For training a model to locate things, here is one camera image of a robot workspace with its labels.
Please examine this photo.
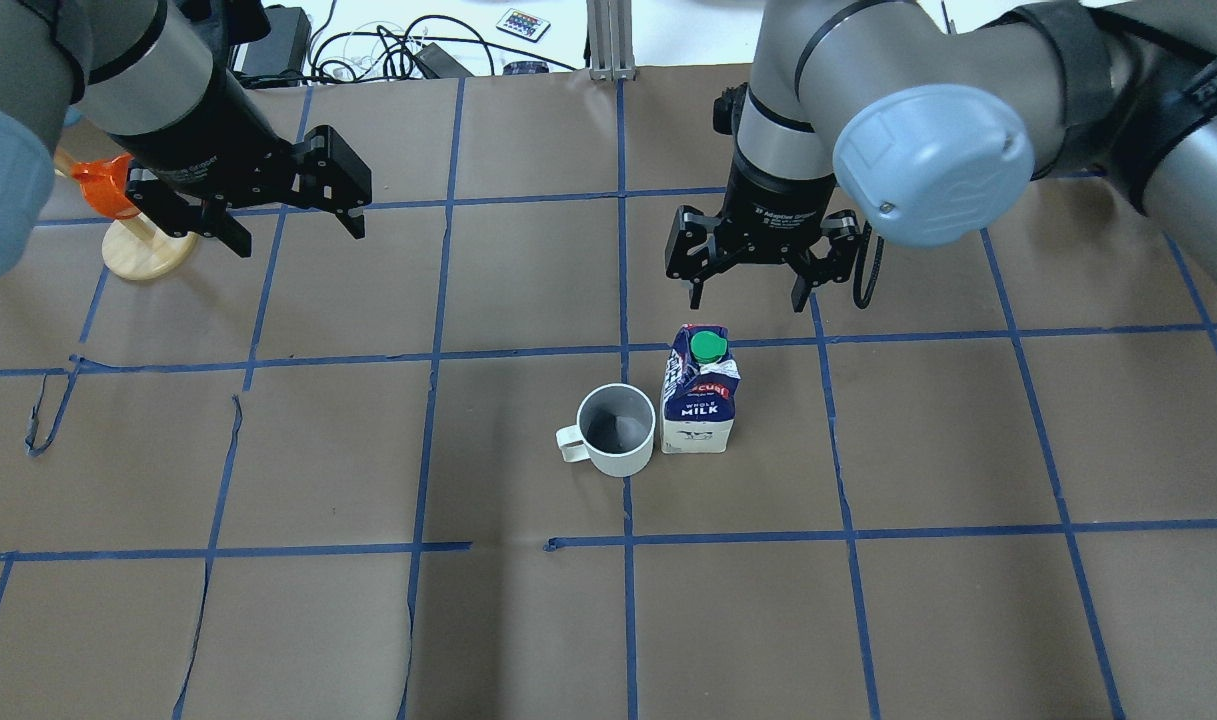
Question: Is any black gripper mug arm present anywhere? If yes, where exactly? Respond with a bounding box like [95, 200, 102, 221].
[123, 95, 372, 258]

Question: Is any black gripper milk arm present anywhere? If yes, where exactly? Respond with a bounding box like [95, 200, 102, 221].
[666, 170, 860, 313]

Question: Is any blue white milk carton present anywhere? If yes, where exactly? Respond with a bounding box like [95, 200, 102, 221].
[660, 324, 741, 454]

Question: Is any white ceramic mug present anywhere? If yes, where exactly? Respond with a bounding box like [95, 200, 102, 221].
[556, 383, 657, 478]

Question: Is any grey robot arm near milk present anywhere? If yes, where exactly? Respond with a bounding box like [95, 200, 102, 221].
[666, 1, 1217, 311]

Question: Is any grey robot arm near mug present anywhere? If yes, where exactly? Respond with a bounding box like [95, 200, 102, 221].
[0, 1, 372, 277]

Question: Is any black power adapter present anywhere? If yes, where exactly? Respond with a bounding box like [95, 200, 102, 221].
[236, 5, 312, 88]

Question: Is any orange mug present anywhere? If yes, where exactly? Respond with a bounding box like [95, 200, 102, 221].
[69, 152, 141, 220]

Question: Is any white remote control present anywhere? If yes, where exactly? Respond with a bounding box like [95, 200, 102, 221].
[495, 9, 550, 44]

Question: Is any brown paper table cover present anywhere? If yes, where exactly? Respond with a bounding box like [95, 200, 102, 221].
[0, 62, 1217, 720]

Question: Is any aluminium frame post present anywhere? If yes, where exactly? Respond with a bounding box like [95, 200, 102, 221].
[587, 0, 636, 81]

